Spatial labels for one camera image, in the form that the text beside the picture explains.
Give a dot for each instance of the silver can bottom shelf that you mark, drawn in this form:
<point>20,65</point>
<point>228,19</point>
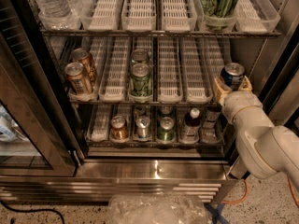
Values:
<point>143,123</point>

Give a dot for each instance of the blue pepsi can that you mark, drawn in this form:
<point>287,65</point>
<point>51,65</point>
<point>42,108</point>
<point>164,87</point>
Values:
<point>232,74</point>

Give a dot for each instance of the clear water bottle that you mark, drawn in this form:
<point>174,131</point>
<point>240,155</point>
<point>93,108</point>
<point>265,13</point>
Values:
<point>54,8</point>

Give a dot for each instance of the green soda can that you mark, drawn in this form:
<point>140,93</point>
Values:
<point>140,80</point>
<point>139,56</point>

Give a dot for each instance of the bottom wire shelf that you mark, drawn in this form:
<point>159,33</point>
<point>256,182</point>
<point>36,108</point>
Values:
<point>131,144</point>

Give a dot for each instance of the glass fridge door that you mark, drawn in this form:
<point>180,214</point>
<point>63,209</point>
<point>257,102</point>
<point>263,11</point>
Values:
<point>33,93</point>

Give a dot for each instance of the clear tray under green cans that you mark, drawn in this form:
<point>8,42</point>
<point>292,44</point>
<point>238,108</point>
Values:
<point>146,44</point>

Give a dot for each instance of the empty clear tray top shelf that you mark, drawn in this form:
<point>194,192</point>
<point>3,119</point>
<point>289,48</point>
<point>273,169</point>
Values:
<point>138,15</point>
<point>101,15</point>
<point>178,16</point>

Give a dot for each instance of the white capped dark bottle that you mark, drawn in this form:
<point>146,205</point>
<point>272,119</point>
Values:
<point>191,125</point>

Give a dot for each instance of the empty clear tray middle shelf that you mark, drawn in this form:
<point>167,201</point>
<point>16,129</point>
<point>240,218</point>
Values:
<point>169,77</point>
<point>196,85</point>
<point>113,83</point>

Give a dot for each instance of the copper can bottom shelf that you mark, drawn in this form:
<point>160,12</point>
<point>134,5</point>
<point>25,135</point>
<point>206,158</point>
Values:
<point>119,129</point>

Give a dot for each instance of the gold soda can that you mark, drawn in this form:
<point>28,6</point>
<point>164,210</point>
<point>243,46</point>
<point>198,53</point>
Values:
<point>79,80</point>
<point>83,56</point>

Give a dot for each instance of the dark labelled bottle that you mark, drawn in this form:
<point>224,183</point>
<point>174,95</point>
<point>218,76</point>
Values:
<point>211,115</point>

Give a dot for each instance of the clear tray under gold cans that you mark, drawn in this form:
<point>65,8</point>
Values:
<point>97,46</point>

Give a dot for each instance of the rear gold soda can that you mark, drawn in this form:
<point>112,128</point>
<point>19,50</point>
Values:
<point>83,56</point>

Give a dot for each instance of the empty clear tray shelf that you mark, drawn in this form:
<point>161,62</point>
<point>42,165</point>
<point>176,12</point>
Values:
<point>101,15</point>
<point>196,85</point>
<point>169,77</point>
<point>113,83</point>
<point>138,15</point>
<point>178,16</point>

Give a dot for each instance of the front green soda can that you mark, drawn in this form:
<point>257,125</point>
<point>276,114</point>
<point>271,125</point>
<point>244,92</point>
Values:
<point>140,80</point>

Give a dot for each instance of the front gold soda can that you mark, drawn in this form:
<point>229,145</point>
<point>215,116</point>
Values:
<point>79,80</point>

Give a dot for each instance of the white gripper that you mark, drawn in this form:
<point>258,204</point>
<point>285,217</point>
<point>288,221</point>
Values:
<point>241,106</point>

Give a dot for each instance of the green can bottom shelf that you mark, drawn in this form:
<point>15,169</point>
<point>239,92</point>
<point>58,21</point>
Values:
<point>166,129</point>

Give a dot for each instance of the blue tape cross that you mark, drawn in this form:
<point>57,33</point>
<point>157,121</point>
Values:
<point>217,217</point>

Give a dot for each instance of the clear plastic bag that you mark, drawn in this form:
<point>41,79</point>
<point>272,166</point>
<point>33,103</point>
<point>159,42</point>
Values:
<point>169,208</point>

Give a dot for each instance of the clear tray under pepsi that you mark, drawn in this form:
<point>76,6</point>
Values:
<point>217,55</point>

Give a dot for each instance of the empty clear tray top right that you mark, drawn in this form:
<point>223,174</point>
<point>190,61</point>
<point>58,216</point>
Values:
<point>256,16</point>

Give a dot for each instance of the rear green soda can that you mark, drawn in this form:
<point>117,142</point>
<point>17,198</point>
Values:
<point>139,56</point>

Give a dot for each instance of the stainless steel fridge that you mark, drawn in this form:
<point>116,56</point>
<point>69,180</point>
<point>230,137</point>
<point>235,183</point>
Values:
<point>207,172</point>

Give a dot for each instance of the top wire shelf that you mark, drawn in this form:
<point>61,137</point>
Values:
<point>275,34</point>

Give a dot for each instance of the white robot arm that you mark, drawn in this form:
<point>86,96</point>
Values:
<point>264,148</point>

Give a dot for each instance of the wire shelf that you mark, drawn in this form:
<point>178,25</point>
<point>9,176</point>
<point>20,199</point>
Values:
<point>131,144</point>
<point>98,102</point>
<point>275,34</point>

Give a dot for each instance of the middle wire shelf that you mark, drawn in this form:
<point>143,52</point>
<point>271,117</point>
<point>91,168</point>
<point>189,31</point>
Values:
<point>98,102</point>

